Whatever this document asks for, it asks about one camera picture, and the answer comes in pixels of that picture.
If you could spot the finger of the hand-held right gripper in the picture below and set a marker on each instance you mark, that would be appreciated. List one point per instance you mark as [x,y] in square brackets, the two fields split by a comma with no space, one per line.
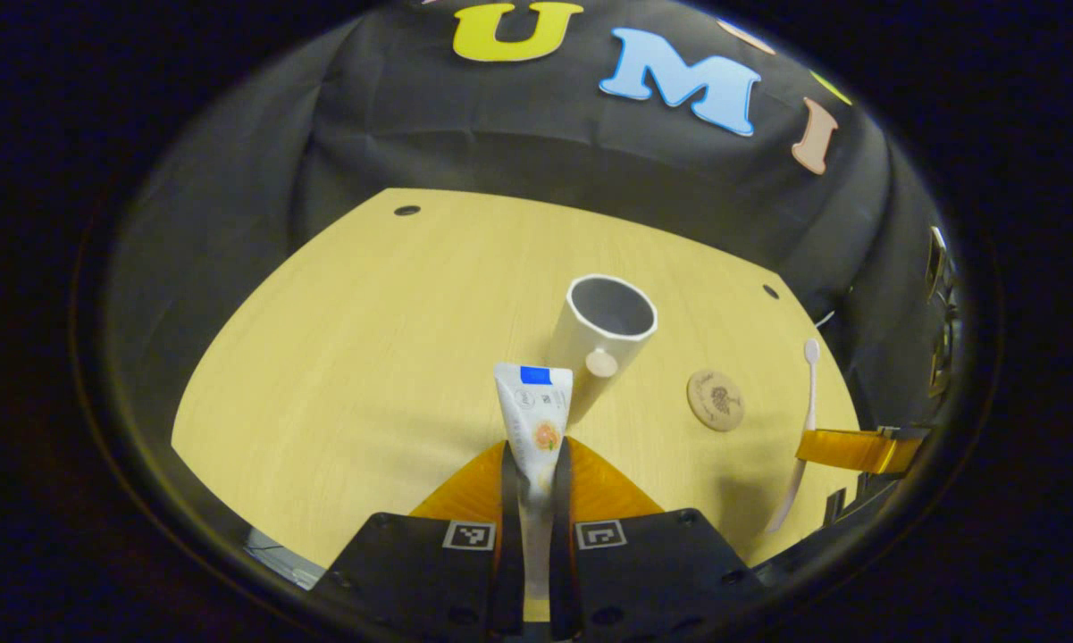
[849,449]

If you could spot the white toothbrush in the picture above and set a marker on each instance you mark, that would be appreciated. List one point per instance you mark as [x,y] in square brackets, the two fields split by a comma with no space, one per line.
[809,393]

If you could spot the white toothpaste tube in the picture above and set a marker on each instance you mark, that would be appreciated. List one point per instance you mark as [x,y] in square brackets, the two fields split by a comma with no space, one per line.
[536,411]

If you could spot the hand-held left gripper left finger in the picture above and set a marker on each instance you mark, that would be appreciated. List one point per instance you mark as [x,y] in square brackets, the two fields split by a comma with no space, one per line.
[511,536]

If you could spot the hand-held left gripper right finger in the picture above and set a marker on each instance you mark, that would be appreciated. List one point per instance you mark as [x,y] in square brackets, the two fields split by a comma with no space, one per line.
[563,554]

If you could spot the round wooden coaster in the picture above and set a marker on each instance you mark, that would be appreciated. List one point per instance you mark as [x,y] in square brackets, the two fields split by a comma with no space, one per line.
[715,402]

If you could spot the black backdrop cloth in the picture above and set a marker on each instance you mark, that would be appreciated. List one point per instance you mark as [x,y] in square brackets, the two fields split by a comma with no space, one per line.
[500,134]

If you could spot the white cup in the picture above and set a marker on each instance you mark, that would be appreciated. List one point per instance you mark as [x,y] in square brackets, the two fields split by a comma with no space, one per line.
[590,344]

